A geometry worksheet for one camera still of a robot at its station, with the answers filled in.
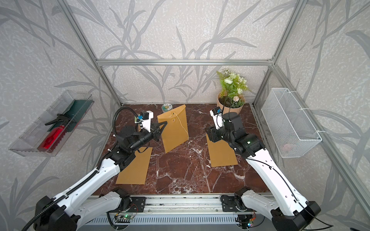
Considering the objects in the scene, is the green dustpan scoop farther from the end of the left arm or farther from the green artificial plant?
the green artificial plant

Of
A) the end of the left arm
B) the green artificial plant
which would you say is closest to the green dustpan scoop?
the end of the left arm

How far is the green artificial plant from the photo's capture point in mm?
933
